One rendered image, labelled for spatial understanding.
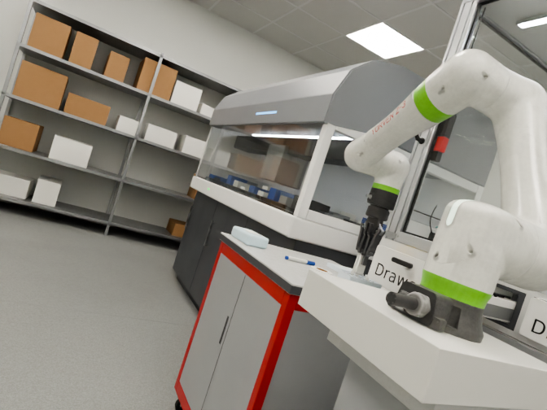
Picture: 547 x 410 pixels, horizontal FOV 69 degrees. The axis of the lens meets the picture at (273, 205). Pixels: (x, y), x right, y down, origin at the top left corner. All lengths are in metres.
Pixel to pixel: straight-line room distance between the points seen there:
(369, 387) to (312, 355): 0.42
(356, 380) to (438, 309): 0.23
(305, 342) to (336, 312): 0.42
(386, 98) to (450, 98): 1.07
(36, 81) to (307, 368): 3.89
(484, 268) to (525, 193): 0.25
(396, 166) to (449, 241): 0.59
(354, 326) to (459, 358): 0.19
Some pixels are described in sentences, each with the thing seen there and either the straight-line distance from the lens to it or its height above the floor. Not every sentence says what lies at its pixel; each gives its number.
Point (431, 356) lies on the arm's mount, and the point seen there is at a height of 0.83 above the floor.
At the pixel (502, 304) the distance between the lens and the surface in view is 1.34.
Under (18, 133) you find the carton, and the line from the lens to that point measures 4.57.
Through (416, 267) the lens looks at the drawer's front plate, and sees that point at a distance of 1.18.
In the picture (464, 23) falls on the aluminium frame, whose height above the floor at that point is 1.87.
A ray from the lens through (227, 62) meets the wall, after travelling 5.31.
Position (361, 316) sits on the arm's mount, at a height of 0.82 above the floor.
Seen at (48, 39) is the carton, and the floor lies 1.69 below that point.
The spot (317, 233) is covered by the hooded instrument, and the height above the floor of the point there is 0.86.
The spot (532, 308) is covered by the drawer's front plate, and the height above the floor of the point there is 0.90.
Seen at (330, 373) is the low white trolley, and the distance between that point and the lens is 1.33.
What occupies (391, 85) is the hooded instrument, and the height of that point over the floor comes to 1.66.
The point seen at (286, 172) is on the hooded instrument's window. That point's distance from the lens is 2.07.
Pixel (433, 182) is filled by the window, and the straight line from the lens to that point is 1.67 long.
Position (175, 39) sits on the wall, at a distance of 5.19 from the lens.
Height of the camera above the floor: 0.98
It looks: 2 degrees down
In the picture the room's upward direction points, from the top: 18 degrees clockwise
